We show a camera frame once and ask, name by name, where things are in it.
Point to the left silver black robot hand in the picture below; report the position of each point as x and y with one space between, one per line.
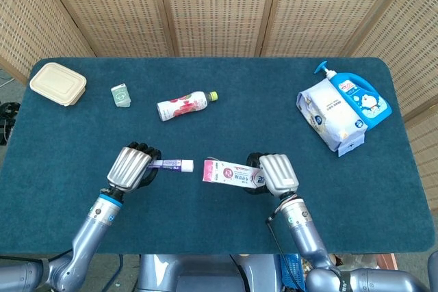
128 167

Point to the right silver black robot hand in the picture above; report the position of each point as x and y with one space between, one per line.
279 174

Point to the purple toothpaste tube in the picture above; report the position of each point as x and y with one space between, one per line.
174 165

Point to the white pink toothpaste box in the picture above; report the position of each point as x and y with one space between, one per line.
229 173

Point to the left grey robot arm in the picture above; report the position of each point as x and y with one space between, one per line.
85 234

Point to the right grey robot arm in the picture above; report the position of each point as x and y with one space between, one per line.
304 230

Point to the small green tissue packet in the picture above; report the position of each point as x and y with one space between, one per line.
120 95

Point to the white tissue pack bag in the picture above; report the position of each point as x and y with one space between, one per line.
328 114

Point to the peach drink bottle green cap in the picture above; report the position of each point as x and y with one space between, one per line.
181 104

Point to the teal table cloth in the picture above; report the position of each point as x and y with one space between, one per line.
205 223

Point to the blue plastic basket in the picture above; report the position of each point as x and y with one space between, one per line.
291 266

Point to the beige lidded food container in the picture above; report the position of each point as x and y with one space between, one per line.
56 82

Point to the blue pump detergent bottle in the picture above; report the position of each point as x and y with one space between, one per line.
366 100

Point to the grey blue robot torso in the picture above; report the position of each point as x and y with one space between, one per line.
198 275

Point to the black floor device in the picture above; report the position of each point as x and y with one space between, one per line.
7 117

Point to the bamboo folding screen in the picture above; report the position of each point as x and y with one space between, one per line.
219 8

